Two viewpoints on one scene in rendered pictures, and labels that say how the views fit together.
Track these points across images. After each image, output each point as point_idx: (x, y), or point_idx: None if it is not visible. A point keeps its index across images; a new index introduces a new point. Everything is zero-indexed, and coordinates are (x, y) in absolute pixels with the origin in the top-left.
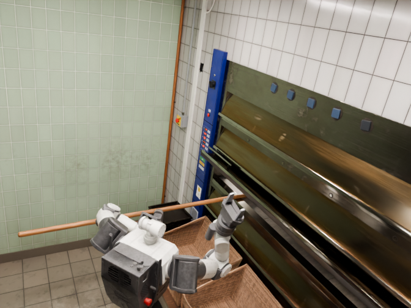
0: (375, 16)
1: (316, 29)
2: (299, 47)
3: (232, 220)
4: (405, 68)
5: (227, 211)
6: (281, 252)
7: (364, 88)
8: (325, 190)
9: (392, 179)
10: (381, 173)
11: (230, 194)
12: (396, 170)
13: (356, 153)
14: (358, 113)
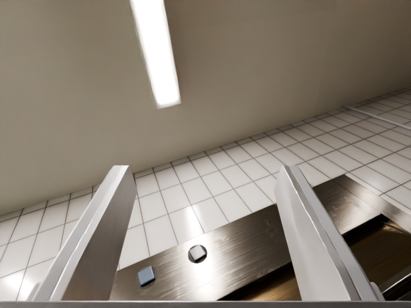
0: (142, 186)
1: (68, 223)
2: (38, 254)
3: (405, 307)
4: (193, 194)
5: (193, 303)
6: None
7: (167, 228)
8: None
9: (275, 284)
10: (259, 292)
11: (128, 165)
12: (269, 261)
13: (212, 294)
14: (178, 252)
